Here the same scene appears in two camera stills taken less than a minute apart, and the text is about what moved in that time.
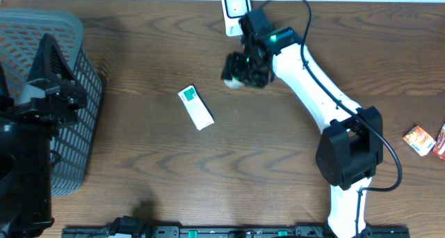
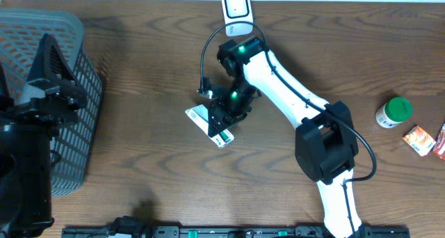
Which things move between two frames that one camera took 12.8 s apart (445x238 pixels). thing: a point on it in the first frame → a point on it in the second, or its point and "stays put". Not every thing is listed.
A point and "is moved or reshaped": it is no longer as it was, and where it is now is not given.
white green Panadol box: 197,110 → 199,114
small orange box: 421,141 stays put
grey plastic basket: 75,146 stays put
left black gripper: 51,101 stays put
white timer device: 236,3 stays put
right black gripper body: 246,66 → 233,103
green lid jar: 234,83 is moved or reshaped
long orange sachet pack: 439,149 stays put
